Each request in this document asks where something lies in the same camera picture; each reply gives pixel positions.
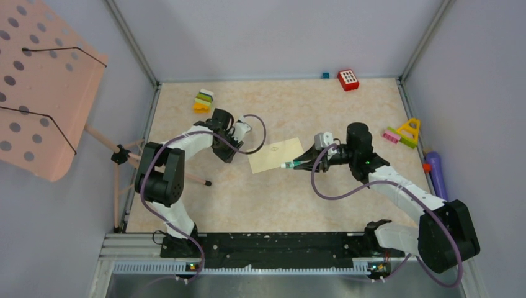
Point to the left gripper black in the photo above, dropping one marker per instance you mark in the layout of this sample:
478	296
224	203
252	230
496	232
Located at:
227	156

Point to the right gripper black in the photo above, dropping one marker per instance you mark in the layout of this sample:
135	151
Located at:
312	154

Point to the glue stick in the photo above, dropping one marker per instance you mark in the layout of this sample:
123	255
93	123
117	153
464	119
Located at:
288	165

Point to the yellow envelope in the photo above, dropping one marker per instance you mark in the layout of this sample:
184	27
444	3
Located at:
273	155

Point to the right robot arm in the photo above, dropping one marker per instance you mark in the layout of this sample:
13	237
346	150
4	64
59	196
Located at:
444	235

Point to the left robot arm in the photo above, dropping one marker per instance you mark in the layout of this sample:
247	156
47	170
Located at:
161	173

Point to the stacked colourful toy blocks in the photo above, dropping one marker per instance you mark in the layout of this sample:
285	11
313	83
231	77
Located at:
203	101

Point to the pink small block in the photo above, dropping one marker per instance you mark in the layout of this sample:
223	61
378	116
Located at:
391	136

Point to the red toy block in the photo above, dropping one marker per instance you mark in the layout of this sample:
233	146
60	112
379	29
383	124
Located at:
348	80

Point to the yellow green toy block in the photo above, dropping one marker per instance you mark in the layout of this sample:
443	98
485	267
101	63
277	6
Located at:
409	132

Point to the pink perforated music stand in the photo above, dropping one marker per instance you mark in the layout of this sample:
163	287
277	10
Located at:
50	78

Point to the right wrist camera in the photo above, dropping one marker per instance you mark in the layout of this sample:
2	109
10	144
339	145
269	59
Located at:
323	140

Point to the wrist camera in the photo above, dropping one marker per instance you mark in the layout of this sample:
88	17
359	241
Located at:
241	128
323	140

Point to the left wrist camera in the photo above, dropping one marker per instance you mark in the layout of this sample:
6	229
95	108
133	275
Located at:
241	128

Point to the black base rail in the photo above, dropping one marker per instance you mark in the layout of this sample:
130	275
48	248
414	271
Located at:
277	254

